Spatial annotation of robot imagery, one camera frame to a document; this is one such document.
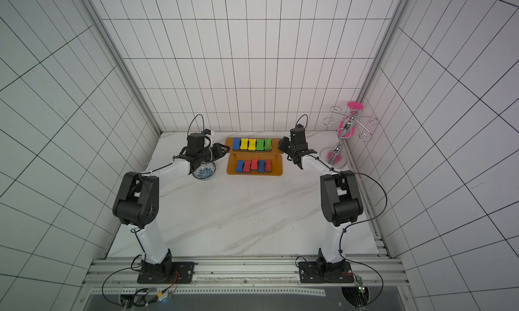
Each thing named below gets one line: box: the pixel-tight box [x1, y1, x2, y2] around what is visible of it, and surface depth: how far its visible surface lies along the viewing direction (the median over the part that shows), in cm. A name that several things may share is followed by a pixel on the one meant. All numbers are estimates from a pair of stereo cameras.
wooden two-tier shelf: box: [225, 137, 284, 177], surface depth 103 cm
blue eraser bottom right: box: [258, 159, 266, 174], surface depth 102 cm
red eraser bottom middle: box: [250, 157, 259, 172], surface depth 103 cm
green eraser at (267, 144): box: [264, 137, 273, 152], surface depth 95 cm
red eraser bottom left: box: [242, 160, 252, 174], surface depth 102 cm
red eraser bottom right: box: [264, 159, 273, 173], surface depth 103 cm
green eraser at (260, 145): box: [256, 139, 265, 151], surface depth 95 cm
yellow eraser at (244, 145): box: [239, 137, 249, 150], surface depth 96 cm
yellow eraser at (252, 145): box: [248, 138, 257, 151], surface depth 94 cm
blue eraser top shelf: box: [232, 137, 241, 151], surface depth 96 cm
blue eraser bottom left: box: [235, 160, 245, 174], surface depth 102 cm
